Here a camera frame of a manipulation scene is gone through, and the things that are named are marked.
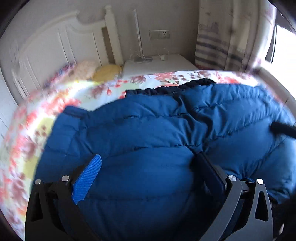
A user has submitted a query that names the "blue puffer jacket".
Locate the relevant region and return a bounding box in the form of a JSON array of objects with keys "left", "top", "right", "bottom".
[{"left": 35, "top": 81, "right": 295, "bottom": 240}]

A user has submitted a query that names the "floral bed sheet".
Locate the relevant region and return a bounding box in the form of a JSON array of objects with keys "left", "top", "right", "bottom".
[{"left": 1, "top": 70, "right": 283, "bottom": 240}]

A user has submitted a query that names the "striped curtain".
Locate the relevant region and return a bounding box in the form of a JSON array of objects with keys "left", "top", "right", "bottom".
[{"left": 195, "top": 0, "right": 276, "bottom": 72}]

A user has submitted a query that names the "white nightstand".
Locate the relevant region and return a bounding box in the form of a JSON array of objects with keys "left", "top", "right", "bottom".
[{"left": 121, "top": 54, "right": 197, "bottom": 79}]

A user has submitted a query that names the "white charger plug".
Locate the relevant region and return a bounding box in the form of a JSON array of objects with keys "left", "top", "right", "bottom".
[{"left": 158, "top": 48, "right": 170, "bottom": 61}]

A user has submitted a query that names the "beige plush toy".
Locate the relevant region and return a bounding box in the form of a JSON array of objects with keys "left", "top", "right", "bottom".
[{"left": 73, "top": 61, "right": 99, "bottom": 80}]

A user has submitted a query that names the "yellow pillow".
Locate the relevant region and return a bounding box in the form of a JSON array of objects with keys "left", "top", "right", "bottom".
[{"left": 92, "top": 64, "right": 122, "bottom": 83}]

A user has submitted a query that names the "white desk lamp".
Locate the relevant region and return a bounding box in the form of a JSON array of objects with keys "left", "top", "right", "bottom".
[{"left": 130, "top": 9, "right": 152, "bottom": 64}]

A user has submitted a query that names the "white headboard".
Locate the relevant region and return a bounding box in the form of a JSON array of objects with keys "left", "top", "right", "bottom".
[{"left": 11, "top": 5, "right": 124, "bottom": 99}]

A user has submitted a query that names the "window frame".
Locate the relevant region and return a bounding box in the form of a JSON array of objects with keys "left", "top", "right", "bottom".
[{"left": 264, "top": 22, "right": 296, "bottom": 65}]

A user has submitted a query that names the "wall power outlet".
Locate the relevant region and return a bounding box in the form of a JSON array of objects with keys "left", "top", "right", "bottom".
[{"left": 149, "top": 30, "right": 170, "bottom": 40}]

